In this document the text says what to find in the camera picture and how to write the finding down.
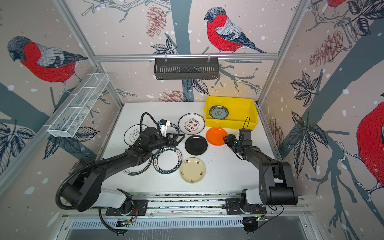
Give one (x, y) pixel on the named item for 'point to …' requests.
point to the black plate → (196, 145)
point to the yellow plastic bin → (230, 113)
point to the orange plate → (215, 136)
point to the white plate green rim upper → (173, 128)
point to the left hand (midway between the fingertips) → (180, 136)
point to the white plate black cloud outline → (132, 133)
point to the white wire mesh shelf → (72, 112)
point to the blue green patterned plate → (218, 112)
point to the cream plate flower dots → (192, 170)
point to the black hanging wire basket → (186, 68)
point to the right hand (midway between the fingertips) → (225, 140)
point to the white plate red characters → (191, 123)
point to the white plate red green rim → (140, 169)
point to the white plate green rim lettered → (167, 160)
